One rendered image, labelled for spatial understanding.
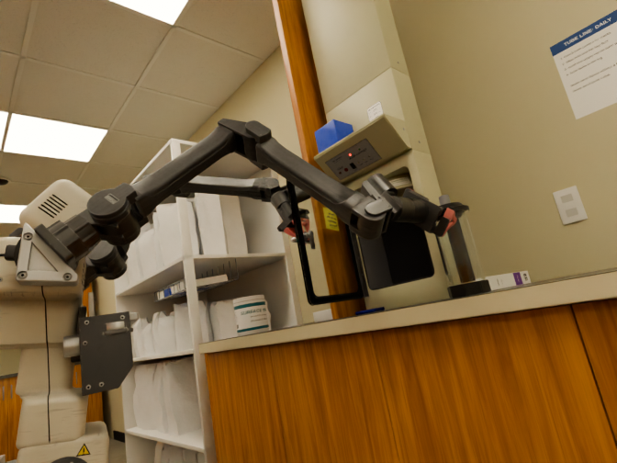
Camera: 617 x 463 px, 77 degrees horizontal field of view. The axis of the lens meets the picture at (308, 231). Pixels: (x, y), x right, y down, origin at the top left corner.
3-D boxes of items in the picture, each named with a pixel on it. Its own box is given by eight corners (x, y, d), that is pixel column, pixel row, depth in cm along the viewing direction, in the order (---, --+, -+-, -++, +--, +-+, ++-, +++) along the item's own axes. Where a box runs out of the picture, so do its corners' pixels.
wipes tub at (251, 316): (257, 333, 168) (252, 298, 172) (275, 329, 159) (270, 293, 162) (231, 337, 159) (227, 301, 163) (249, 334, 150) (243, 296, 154)
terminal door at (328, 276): (364, 298, 133) (341, 189, 142) (310, 306, 109) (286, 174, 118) (362, 299, 134) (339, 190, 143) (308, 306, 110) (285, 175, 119)
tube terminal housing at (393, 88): (407, 305, 151) (365, 127, 168) (488, 290, 129) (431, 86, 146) (366, 312, 134) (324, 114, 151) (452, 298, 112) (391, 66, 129)
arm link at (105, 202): (233, 138, 111) (229, 107, 103) (271, 156, 106) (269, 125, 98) (96, 235, 87) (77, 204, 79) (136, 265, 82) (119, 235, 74)
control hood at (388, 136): (340, 186, 145) (334, 162, 147) (412, 149, 122) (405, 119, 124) (317, 183, 137) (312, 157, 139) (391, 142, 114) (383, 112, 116)
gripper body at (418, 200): (411, 191, 96) (393, 188, 91) (445, 208, 90) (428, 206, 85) (400, 214, 99) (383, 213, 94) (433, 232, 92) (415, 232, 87)
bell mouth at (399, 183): (395, 205, 149) (392, 191, 150) (436, 188, 136) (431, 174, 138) (365, 201, 137) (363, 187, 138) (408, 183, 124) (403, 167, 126)
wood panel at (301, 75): (411, 304, 167) (346, 28, 198) (418, 302, 165) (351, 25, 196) (332, 319, 134) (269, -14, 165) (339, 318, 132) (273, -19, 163)
